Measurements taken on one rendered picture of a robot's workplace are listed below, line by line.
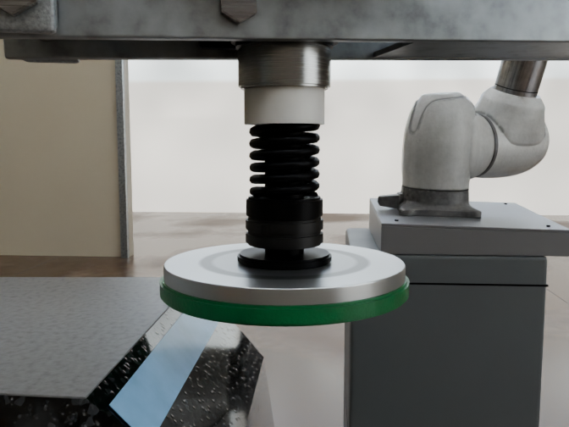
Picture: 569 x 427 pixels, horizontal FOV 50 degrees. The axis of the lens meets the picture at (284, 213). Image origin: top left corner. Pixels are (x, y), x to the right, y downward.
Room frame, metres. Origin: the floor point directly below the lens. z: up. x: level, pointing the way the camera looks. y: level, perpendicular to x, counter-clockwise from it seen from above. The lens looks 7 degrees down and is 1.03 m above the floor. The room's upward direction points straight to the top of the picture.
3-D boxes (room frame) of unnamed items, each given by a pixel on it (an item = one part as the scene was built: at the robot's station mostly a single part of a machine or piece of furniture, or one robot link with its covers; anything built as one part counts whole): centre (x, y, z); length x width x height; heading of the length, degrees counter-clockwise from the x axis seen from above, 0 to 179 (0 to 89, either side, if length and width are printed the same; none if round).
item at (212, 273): (0.54, 0.00, 0.92); 0.21 x 0.21 x 0.01
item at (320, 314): (0.54, 0.00, 0.91); 0.22 x 0.22 x 0.04
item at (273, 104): (0.54, 0.00, 1.06); 0.07 x 0.07 x 0.04
